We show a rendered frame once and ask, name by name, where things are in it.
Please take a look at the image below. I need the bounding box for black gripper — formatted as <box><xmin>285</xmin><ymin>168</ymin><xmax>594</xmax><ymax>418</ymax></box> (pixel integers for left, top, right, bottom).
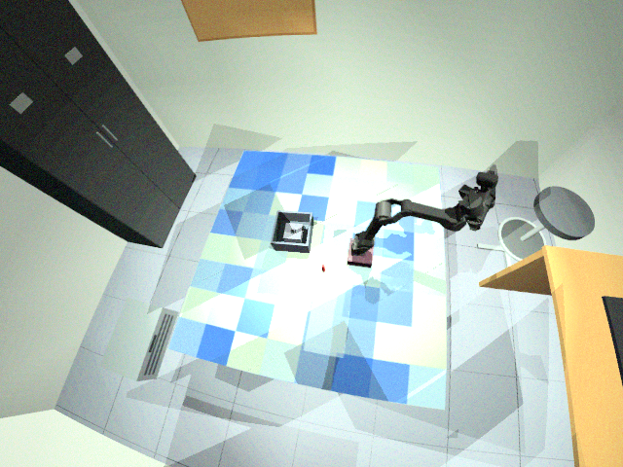
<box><xmin>476</xmin><ymin>164</ymin><xmax>498</xmax><ymax>212</ymax></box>

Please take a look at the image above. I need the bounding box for white flat plate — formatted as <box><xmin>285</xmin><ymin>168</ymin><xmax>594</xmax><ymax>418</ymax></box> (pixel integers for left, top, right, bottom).
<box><xmin>283</xmin><ymin>223</ymin><xmax>304</xmax><ymax>243</ymax></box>

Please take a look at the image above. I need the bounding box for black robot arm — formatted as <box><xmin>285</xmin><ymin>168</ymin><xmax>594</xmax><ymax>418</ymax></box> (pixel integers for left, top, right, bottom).
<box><xmin>351</xmin><ymin>185</ymin><xmax>488</xmax><ymax>256</ymax></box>

